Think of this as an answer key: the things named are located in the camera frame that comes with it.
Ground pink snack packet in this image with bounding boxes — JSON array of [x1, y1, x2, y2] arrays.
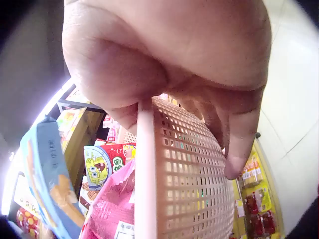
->
[[82, 159, 140, 239]]

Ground person's right thumb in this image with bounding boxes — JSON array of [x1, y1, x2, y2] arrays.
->
[[106, 101, 140, 130]]

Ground full shop shelf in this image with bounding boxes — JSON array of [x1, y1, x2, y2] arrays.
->
[[55, 84, 120, 192], [231, 138, 285, 239]]

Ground pink perforated plastic basket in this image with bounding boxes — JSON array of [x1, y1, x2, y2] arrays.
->
[[120, 96, 236, 239]]

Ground red cartoon biscuit box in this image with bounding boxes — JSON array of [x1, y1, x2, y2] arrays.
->
[[79, 143, 137, 210]]

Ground red dotted snack packet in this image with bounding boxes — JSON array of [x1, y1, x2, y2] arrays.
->
[[15, 207, 42, 237]]

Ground person's right fingers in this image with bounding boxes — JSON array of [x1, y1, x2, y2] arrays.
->
[[174, 83, 265, 180]]

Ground blue snack box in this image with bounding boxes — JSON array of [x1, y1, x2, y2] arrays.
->
[[19, 117, 86, 239]]

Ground person's right hand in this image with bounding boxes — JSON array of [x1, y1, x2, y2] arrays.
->
[[62, 0, 272, 180]]

